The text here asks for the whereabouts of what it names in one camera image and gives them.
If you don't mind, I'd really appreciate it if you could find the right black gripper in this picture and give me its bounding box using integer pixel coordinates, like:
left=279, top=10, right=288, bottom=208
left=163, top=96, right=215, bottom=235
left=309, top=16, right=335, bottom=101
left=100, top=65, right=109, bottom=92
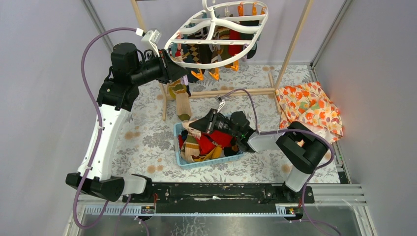
left=189, top=109, right=240, bottom=138

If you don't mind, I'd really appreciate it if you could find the striped beige brown sock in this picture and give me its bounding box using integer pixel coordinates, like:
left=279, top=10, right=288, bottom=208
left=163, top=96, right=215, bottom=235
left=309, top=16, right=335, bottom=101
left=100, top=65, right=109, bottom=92
left=168, top=80, right=192, bottom=121

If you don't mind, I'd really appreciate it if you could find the white round clip hanger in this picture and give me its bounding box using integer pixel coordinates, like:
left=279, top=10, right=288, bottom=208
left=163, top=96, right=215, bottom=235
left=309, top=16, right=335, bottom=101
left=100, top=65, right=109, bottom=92
left=164, top=0, right=269, bottom=69

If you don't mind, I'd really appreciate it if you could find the red santa sock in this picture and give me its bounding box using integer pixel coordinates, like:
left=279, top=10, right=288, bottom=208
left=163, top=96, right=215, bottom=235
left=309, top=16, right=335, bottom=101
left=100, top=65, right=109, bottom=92
left=182, top=120, right=202, bottom=139

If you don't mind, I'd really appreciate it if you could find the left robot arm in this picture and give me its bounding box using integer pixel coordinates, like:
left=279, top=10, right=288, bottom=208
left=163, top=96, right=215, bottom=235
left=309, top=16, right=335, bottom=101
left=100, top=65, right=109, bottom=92
left=65, top=43, right=188, bottom=202

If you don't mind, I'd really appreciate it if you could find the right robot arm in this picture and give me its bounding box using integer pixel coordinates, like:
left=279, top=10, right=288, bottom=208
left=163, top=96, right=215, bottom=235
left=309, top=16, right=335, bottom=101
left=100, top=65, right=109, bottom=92
left=189, top=109, right=334, bottom=203

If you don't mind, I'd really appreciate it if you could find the pile of socks in basket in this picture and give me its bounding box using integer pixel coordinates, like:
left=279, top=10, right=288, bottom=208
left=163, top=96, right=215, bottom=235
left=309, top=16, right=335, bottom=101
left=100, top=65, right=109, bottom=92
left=178, top=130, right=240, bottom=163

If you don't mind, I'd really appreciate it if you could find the argyle dark hanging sock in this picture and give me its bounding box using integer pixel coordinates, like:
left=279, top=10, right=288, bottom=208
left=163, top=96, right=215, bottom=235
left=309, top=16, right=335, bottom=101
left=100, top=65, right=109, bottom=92
left=186, top=34, right=203, bottom=63

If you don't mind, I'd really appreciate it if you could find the floral table mat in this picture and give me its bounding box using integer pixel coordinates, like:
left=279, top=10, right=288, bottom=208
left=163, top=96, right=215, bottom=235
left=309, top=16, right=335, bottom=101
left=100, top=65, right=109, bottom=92
left=94, top=64, right=343, bottom=184

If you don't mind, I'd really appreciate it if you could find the blue plastic basket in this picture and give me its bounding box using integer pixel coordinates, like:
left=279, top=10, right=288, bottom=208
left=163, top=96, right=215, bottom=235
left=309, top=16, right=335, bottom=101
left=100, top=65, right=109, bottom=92
left=173, top=122, right=244, bottom=170

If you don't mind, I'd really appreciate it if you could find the red hanging sock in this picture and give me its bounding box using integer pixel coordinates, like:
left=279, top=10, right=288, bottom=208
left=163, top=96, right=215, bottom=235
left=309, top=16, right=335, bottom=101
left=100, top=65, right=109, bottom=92
left=228, top=29, right=243, bottom=57

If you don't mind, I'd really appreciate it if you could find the dark green hanging sock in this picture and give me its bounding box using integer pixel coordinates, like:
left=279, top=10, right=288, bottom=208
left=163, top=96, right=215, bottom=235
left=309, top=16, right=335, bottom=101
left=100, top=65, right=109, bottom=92
left=242, top=20, right=259, bottom=59

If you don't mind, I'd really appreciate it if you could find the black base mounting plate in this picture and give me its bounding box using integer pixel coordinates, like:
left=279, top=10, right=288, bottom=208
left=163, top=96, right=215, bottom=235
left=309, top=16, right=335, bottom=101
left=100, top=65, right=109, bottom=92
left=122, top=182, right=315, bottom=214

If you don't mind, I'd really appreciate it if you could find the floral orange cloth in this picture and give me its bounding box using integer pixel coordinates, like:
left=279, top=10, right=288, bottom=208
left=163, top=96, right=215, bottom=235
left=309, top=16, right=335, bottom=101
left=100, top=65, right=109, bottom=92
left=275, top=82, right=343, bottom=144

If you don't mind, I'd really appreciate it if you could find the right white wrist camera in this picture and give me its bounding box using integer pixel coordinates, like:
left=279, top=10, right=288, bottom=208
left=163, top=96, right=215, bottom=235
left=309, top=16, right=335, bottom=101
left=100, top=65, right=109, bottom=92
left=215, top=95, right=226, bottom=113

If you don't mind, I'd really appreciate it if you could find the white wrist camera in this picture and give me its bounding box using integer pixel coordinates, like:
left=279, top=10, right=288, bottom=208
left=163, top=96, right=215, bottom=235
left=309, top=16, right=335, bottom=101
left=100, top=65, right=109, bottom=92
left=215, top=95, right=226, bottom=113
left=135, top=28, right=161, bottom=57

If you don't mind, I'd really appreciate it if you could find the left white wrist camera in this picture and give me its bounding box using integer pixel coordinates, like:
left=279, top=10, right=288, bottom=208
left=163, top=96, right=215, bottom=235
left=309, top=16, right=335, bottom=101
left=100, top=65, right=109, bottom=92
left=135, top=28, right=161, bottom=57

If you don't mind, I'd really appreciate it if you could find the wooden drying rack frame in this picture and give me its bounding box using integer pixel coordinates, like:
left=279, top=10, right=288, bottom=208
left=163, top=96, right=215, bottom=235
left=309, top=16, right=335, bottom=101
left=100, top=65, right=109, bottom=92
left=131, top=0, right=315, bottom=122

